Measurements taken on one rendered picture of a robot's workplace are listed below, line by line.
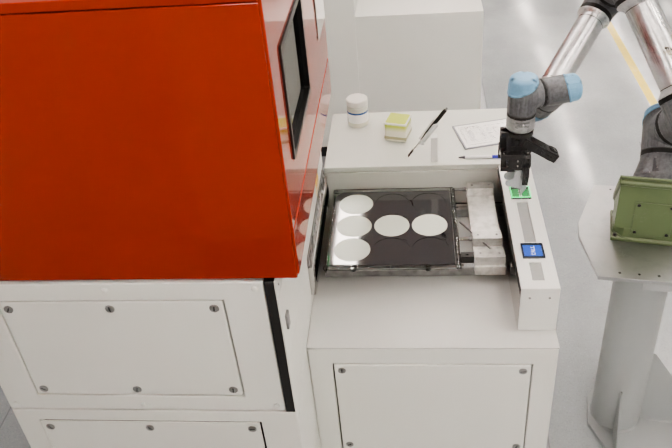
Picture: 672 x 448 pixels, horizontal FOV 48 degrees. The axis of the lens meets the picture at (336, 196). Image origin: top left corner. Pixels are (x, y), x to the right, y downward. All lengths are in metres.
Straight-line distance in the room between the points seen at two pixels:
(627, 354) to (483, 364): 0.72
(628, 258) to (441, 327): 0.59
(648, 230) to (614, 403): 0.72
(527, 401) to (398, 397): 0.33
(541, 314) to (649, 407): 1.00
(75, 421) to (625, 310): 1.59
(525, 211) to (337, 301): 0.57
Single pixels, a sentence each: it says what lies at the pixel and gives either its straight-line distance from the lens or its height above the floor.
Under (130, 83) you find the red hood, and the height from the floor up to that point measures 1.67.
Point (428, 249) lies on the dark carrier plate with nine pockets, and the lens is 2.08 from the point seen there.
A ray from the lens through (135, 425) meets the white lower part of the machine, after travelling 1.95.
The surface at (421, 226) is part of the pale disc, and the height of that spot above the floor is 0.90.
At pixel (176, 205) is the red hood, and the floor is 1.41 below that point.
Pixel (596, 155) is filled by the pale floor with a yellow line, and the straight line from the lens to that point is 4.23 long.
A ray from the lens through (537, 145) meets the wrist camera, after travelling 2.09.
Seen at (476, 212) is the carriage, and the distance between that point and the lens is 2.25.
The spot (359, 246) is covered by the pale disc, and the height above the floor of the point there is 0.90.
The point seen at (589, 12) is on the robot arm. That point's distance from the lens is 2.30.
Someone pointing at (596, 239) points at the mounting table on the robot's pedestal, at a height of 0.82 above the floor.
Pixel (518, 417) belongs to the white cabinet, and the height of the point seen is 0.56.
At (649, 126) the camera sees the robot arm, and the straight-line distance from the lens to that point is 2.27.
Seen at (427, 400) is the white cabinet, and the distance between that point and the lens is 2.06.
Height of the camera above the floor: 2.21
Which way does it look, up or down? 35 degrees down
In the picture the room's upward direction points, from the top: 6 degrees counter-clockwise
